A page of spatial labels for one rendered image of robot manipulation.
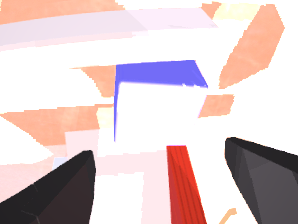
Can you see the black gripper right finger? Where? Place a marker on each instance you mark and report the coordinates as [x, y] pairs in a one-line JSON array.
[[267, 179]]

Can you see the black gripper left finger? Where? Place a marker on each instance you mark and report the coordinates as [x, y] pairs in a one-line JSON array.
[[64, 196]]

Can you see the small blue block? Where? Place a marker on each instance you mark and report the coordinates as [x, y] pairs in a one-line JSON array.
[[157, 102]]

